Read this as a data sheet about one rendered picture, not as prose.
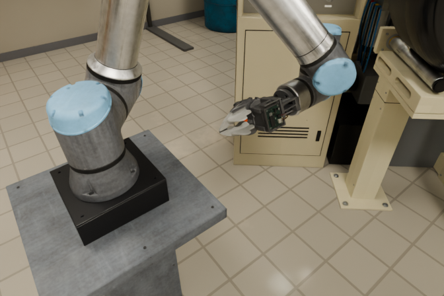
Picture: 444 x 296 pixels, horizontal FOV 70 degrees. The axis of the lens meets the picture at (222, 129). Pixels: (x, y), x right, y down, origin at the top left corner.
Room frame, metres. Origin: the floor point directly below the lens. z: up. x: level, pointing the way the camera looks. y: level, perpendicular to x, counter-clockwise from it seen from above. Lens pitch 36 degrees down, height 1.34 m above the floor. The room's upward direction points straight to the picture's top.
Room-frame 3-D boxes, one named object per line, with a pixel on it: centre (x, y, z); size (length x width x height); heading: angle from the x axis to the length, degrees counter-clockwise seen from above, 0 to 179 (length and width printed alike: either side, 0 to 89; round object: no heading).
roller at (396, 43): (0.98, -0.64, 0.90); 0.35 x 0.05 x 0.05; 177
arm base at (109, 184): (0.66, 0.34, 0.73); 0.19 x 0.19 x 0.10
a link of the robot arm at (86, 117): (0.67, 0.34, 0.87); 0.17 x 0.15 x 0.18; 176
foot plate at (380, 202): (1.23, -0.77, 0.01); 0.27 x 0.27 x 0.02; 87
